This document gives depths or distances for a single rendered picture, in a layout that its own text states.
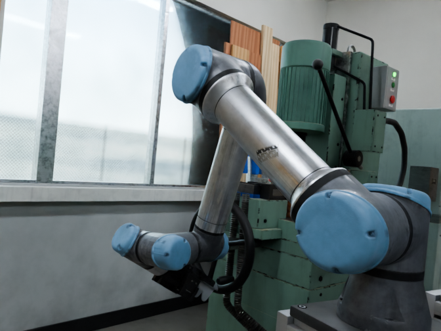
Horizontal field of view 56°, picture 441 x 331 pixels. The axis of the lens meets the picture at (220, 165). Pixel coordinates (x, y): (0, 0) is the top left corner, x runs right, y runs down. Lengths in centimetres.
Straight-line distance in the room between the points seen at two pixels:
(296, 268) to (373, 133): 56
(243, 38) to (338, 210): 277
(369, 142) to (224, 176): 75
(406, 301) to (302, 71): 93
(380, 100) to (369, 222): 114
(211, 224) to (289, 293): 47
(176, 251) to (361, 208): 46
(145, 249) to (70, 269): 163
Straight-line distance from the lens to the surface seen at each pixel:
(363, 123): 160
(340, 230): 59
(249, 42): 334
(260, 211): 129
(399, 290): 74
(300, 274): 132
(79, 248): 255
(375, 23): 414
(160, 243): 92
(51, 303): 258
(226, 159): 95
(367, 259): 60
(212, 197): 97
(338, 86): 161
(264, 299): 143
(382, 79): 171
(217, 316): 161
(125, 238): 99
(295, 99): 147
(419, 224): 73
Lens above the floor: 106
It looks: 1 degrees down
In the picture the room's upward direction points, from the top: 5 degrees clockwise
